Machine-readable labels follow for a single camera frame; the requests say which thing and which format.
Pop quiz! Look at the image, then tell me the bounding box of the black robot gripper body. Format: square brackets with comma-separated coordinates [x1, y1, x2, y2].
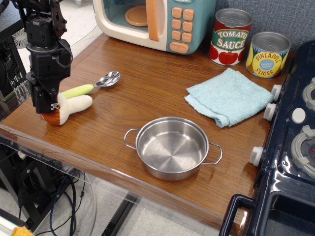
[27, 39, 73, 103]

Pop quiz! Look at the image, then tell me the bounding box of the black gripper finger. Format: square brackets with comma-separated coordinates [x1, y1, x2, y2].
[50, 102, 60, 111]
[30, 78, 52, 114]

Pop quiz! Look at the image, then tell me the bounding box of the plush brown white mushroom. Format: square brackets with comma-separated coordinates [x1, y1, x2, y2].
[41, 93, 93, 126]

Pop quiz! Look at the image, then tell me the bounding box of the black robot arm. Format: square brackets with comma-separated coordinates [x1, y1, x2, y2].
[13, 0, 73, 114]

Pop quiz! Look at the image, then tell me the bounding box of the stainless steel pot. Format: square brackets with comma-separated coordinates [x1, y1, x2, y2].
[124, 117, 212, 181]

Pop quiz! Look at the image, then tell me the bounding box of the black desk at left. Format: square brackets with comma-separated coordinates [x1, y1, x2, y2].
[0, 1, 23, 42]

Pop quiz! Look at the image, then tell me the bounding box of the toy teal cream microwave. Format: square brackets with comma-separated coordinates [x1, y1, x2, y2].
[93, 0, 216, 55]

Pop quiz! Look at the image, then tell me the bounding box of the light blue folded cloth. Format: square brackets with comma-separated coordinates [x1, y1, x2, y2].
[185, 68, 274, 128]

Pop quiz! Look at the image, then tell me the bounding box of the tomato sauce can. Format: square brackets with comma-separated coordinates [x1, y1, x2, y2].
[209, 8, 253, 66]

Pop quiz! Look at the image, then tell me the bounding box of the pineapple slices can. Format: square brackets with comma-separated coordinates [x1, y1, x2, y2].
[246, 31, 291, 79]

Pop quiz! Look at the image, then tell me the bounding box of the dark blue toy stove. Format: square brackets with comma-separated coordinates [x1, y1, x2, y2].
[220, 41, 315, 236]

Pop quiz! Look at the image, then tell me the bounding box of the spoon with green handle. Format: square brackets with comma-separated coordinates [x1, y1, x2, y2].
[62, 71, 120, 99]

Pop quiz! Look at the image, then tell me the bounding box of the blue cable under table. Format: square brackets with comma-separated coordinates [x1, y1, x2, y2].
[49, 168, 77, 236]

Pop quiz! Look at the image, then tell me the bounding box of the black cable under table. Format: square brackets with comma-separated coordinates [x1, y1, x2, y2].
[36, 169, 87, 236]

